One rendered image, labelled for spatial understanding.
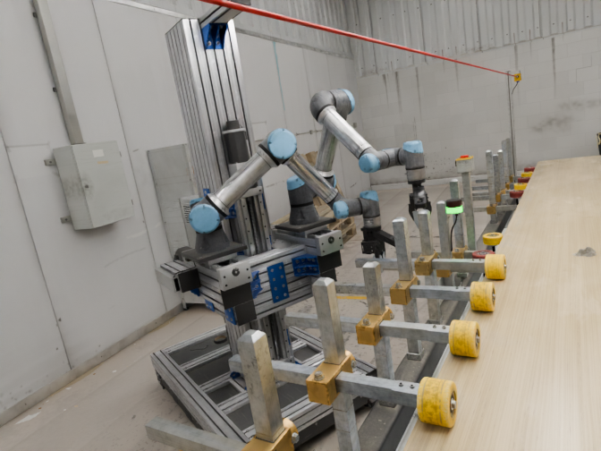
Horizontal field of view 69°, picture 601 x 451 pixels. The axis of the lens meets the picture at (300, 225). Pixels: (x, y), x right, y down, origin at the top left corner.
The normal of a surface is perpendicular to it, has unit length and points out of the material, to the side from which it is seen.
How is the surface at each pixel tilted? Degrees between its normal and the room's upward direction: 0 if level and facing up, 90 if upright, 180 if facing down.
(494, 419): 0
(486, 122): 90
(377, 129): 90
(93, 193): 90
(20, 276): 90
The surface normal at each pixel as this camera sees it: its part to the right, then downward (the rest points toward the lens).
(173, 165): -0.43, 0.25
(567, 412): -0.16, -0.97
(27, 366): 0.89, -0.06
